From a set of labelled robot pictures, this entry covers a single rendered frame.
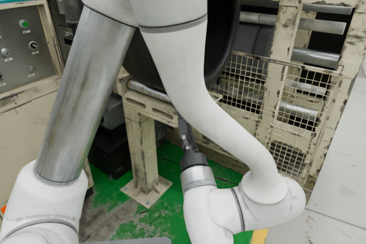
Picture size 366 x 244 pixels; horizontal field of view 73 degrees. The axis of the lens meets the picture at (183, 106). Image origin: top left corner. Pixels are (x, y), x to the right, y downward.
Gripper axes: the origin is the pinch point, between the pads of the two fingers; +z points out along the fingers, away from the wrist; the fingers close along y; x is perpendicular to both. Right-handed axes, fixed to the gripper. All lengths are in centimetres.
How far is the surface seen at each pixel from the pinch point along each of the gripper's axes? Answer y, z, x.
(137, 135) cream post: 53, 33, -39
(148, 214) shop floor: 94, -1, -53
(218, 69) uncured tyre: 20.1, 30.6, 16.9
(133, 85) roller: 16.2, 35.5, -23.1
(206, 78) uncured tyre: 15.3, 23.6, 10.8
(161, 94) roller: 16.0, 24.2, -10.1
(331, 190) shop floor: 139, -7, 69
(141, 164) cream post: 73, 24, -46
